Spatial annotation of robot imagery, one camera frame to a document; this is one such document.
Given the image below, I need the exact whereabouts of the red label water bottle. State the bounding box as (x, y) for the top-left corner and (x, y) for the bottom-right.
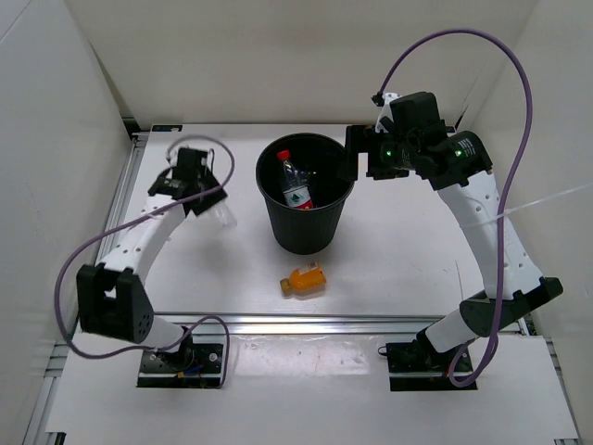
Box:
(276, 150), (314, 210)

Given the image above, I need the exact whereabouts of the clear bottle white cap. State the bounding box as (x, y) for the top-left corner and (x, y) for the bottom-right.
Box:
(208, 200), (237, 231)

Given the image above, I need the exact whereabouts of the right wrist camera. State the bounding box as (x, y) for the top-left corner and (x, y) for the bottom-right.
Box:
(372, 93), (401, 134)

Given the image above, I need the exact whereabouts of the orange juice bottle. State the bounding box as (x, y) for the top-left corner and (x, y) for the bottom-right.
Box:
(280, 261), (327, 296)

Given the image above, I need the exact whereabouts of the black plastic waste bin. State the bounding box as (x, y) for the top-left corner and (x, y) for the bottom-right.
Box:
(256, 133), (354, 255)

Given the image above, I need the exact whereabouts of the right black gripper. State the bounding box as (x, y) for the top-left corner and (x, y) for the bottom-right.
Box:
(336, 125), (418, 182)

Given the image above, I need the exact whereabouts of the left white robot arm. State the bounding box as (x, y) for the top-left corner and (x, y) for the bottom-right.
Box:
(76, 147), (236, 371)

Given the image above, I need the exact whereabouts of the aluminium front rail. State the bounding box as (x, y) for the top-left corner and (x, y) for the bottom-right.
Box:
(124, 311), (529, 336)

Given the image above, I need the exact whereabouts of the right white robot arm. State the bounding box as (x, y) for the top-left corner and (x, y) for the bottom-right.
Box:
(339, 92), (563, 371)

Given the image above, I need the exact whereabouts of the blue label water bottle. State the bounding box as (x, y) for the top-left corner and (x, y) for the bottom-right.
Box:
(299, 169), (318, 208)

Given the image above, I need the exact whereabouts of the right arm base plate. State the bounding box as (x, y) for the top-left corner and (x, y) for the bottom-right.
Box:
(377, 340), (477, 392)

